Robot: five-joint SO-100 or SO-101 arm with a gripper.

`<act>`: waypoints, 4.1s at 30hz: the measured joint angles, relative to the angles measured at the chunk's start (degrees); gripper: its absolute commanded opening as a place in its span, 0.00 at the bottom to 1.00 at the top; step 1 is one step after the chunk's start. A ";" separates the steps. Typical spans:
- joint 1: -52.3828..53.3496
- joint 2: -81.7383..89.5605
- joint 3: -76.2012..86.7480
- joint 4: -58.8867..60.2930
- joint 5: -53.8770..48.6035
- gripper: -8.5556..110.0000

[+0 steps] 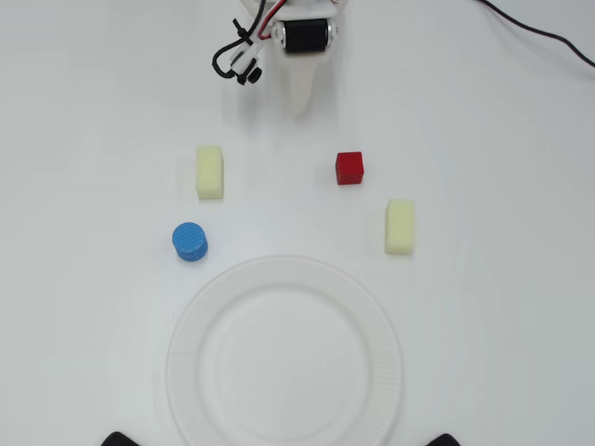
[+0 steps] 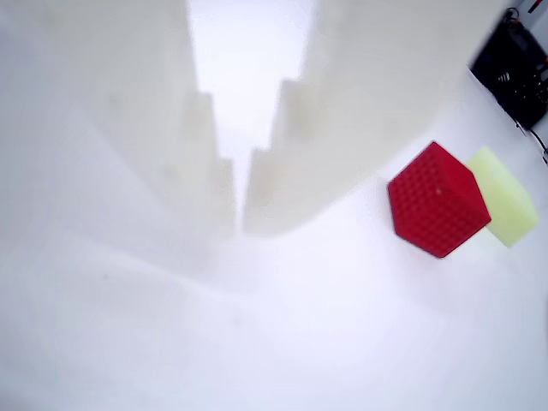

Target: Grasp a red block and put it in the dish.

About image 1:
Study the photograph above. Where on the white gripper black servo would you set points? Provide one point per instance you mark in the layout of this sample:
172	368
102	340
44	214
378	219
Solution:
304	38

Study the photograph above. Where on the red perforated cube block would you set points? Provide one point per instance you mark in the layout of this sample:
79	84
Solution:
349	167

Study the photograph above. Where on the pale yellow sponge block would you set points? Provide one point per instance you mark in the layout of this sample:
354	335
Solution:
210	173
400	227

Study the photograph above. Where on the blue perforated cylinder block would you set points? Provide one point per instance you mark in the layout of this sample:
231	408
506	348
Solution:
189	240

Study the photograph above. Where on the white round paper plate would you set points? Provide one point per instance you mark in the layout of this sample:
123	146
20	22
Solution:
283	362

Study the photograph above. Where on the black stand foot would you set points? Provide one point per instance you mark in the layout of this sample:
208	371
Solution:
446	440
118	439

